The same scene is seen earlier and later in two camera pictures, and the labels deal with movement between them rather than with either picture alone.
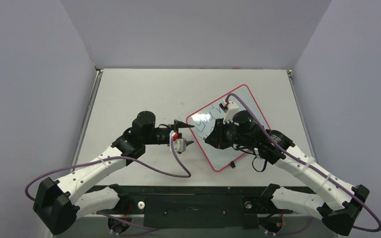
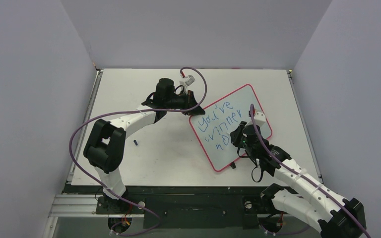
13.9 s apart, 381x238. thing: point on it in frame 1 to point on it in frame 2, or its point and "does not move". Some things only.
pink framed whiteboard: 202,122 does not move
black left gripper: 176,125 to 190,100
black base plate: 196,207 does not move
